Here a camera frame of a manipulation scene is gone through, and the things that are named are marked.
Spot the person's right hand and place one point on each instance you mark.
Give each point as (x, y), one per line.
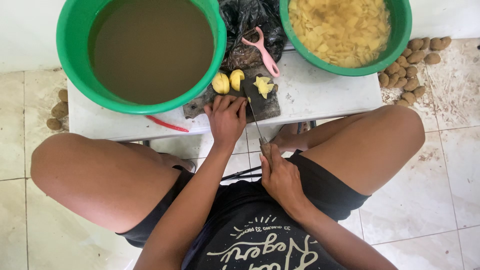
(282, 183)

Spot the person's left hand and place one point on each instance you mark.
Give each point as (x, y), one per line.
(226, 123)

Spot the peeled potato half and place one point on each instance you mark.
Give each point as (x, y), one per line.
(220, 83)
(236, 80)

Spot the dark worn cutting board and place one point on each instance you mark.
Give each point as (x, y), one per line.
(264, 107)

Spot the black shorts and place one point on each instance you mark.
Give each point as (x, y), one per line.
(326, 191)

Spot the pile of cut potato pieces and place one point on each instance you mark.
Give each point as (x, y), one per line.
(263, 86)

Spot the black printed t-shirt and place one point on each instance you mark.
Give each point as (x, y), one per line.
(258, 240)

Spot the pink vegetable peeler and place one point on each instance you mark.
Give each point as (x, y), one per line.
(264, 54)

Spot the person's right leg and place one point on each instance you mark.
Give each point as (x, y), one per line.
(367, 150)

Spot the person's leg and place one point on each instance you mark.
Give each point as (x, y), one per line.
(101, 180)
(367, 150)

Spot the white low table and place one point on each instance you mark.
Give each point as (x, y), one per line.
(326, 90)

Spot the black plastic bag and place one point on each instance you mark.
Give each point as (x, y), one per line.
(240, 18)

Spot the person's left leg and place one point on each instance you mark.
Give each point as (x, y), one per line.
(101, 180)

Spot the heap of soaking potato slices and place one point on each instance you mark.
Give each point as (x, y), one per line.
(339, 32)

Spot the unpeeled brown potato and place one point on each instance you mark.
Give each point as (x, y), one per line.
(63, 95)
(60, 110)
(54, 124)

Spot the green basin with muddy water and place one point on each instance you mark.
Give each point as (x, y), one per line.
(75, 56)

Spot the heap of unpeeled brown potatoes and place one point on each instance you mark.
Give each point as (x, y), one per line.
(408, 71)

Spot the green basin with potato slices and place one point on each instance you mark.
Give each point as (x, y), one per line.
(401, 33)

